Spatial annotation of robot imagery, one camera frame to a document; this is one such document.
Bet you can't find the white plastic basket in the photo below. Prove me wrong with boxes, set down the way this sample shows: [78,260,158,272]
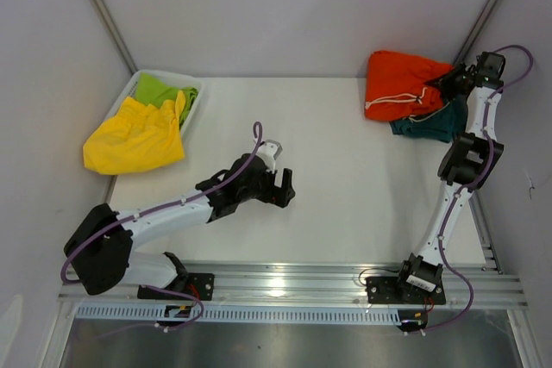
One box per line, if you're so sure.
[104,69,206,139]

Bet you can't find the aluminium frame post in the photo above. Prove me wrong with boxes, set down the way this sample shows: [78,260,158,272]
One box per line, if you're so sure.
[89,0,138,75]
[452,0,503,65]

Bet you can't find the left aluminium frame post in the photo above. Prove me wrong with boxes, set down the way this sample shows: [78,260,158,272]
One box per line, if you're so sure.
[89,0,138,75]

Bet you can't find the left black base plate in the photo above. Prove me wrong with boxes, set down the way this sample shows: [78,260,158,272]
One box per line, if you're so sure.
[137,273,216,302]

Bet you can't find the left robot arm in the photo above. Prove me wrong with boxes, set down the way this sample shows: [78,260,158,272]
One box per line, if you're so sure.
[63,153,296,299]

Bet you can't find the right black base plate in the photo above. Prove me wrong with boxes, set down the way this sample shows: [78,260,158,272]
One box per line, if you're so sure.
[361,276,447,305]

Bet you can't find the white slotted cable duct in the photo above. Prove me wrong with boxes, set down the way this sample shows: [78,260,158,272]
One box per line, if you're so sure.
[76,303,400,326]

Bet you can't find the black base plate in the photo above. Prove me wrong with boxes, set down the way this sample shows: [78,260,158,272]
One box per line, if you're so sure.
[137,273,216,302]
[361,276,447,305]

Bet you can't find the aluminium mounting rail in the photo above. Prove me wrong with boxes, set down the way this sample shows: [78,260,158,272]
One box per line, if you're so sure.
[58,259,530,313]

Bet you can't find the white orange-shorts drawstring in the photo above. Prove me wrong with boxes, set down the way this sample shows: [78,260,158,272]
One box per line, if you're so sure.
[365,87,428,109]

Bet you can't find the right aluminium frame post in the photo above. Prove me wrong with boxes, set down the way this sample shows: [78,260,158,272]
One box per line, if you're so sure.
[452,0,503,65]

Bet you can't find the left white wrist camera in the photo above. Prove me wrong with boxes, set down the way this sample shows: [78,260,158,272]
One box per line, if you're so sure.
[255,140,283,173]

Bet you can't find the cream drawstring cord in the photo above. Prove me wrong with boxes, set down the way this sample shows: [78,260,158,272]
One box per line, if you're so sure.
[407,111,445,124]

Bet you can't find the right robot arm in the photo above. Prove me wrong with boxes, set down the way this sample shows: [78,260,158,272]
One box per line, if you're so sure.
[393,52,505,304]

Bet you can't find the orange shorts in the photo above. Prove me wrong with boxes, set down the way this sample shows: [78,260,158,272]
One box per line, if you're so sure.
[364,50,453,122]

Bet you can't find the lime green shorts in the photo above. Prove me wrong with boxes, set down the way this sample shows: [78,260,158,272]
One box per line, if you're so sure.
[135,73,199,127]

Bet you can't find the yellow shorts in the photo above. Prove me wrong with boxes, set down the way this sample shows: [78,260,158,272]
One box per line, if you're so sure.
[83,91,186,176]

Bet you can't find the teal green shorts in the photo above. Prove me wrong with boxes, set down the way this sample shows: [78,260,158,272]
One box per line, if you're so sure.
[390,100,468,143]

